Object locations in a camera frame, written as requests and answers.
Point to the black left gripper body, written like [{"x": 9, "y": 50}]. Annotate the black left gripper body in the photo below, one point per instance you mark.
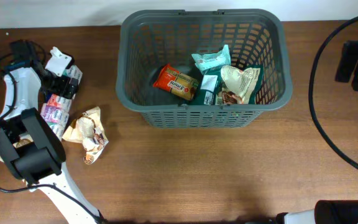
[{"x": 55, "y": 83}]

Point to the multicolour tissue pack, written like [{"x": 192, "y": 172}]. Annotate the multicolour tissue pack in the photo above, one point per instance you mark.
[{"x": 55, "y": 111}]

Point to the beige snack bag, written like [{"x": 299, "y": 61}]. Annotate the beige snack bag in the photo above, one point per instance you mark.
[{"x": 89, "y": 132}]

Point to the brown white snack pouch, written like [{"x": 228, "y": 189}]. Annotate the brown white snack pouch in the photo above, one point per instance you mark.
[{"x": 23, "y": 140}]

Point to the orange spaghetti packet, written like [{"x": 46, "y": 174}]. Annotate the orange spaghetti packet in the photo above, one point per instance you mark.
[{"x": 176, "y": 82}]

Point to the light teal small packet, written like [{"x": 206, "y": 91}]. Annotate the light teal small packet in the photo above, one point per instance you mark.
[{"x": 207, "y": 62}]

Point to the green coffee bean bag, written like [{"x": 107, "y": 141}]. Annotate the green coffee bean bag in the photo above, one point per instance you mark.
[{"x": 228, "y": 85}]

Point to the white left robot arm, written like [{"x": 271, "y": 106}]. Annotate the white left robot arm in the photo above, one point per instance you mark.
[{"x": 29, "y": 148}]

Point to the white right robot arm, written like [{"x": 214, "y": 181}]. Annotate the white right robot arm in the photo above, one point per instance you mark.
[{"x": 330, "y": 211}]

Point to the grey plastic basket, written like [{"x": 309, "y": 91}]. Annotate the grey plastic basket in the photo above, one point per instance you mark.
[{"x": 151, "y": 39}]

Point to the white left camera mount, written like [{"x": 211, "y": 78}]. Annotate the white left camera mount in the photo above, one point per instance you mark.
[{"x": 59, "y": 62}]

